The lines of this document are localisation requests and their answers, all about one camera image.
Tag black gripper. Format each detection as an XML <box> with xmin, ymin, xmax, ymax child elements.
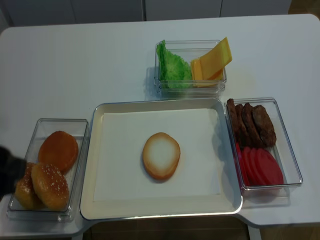
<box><xmin>0</xmin><ymin>146</ymin><xmax>27</xmax><ymax>200</ymax></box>

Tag red tomato slice leftmost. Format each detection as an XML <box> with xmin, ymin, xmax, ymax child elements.
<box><xmin>235</xmin><ymin>142</ymin><xmax>250</xmax><ymax>186</ymax></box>

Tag brown meat patty leftmost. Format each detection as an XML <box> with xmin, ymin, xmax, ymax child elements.
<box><xmin>227</xmin><ymin>98</ymin><xmax>243</xmax><ymax>147</ymax></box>

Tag sesame top bun right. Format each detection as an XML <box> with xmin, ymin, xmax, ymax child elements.
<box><xmin>31</xmin><ymin>163</ymin><xmax>69</xmax><ymax>211</ymax></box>

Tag white serving tray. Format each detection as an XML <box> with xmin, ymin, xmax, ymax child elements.
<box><xmin>80</xmin><ymin>98</ymin><xmax>243</xmax><ymax>220</ymax></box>

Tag red tomato slice rightmost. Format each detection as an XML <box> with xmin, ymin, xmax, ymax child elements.
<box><xmin>254</xmin><ymin>148</ymin><xmax>284</xmax><ymax>185</ymax></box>

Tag brown meat patty rightmost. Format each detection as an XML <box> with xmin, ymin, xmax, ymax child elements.
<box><xmin>252</xmin><ymin>105</ymin><xmax>277</xmax><ymax>148</ymax></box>

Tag green lettuce leaf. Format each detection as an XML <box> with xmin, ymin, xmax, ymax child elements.
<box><xmin>156</xmin><ymin>40</ymin><xmax>192</xmax><ymax>89</ymax></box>

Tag clear plastic patty tomato container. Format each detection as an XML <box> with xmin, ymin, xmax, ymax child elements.
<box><xmin>224</xmin><ymin>97</ymin><xmax>303</xmax><ymax>208</ymax></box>

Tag white table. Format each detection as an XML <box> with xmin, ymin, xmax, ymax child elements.
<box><xmin>0</xmin><ymin>14</ymin><xmax>320</xmax><ymax>226</ymax></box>

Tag leaning yellow cheese slice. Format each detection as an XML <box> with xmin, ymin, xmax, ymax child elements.
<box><xmin>199</xmin><ymin>37</ymin><xmax>233</xmax><ymax>80</ymax></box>

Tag flat orange cheese slice stack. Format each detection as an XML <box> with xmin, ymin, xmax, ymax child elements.
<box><xmin>190</xmin><ymin>58</ymin><xmax>216</xmax><ymax>88</ymax></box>

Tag clear plastic lettuce cheese container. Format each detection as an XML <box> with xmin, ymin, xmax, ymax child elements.
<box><xmin>154</xmin><ymin>38</ymin><xmax>232</xmax><ymax>99</ymax></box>

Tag red tomato slice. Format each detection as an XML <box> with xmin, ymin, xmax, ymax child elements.
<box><xmin>235</xmin><ymin>142</ymin><xmax>250</xmax><ymax>186</ymax></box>
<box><xmin>242</xmin><ymin>146</ymin><xmax>257</xmax><ymax>186</ymax></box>
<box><xmin>254</xmin><ymin>148</ymin><xmax>284</xmax><ymax>185</ymax></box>
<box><xmin>249</xmin><ymin>148</ymin><xmax>266</xmax><ymax>186</ymax></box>

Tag clear plastic bun container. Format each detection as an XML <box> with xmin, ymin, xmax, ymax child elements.
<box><xmin>7</xmin><ymin>118</ymin><xmax>90</xmax><ymax>222</ymax></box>

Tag sesame top bun left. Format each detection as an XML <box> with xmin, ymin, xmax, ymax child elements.
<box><xmin>14</xmin><ymin>162</ymin><xmax>45</xmax><ymax>210</ymax></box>

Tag sesame bun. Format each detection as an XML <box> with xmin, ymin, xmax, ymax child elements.
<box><xmin>14</xmin><ymin>162</ymin><xmax>45</xmax><ymax>210</ymax></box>
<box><xmin>31</xmin><ymin>163</ymin><xmax>69</xmax><ymax>211</ymax></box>

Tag brown meat patty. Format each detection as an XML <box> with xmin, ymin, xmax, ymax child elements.
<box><xmin>242</xmin><ymin>102</ymin><xmax>265</xmax><ymax>148</ymax></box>
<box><xmin>252</xmin><ymin>105</ymin><xmax>277</xmax><ymax>148</ymax></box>
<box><xmin>227</xmin><ymin>98</ymin><xmax>243</xmax><ymax>147</ymax></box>
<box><xmin>235</xmin><ymin>104</ymin><xmax>251</xmax><ymax>148</ymax></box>

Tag white paper tray liner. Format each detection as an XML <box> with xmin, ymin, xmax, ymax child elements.
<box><xmin>94</xmin><ymin>108</ymin><xmax>222</xmax><ymax>201</ymax></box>

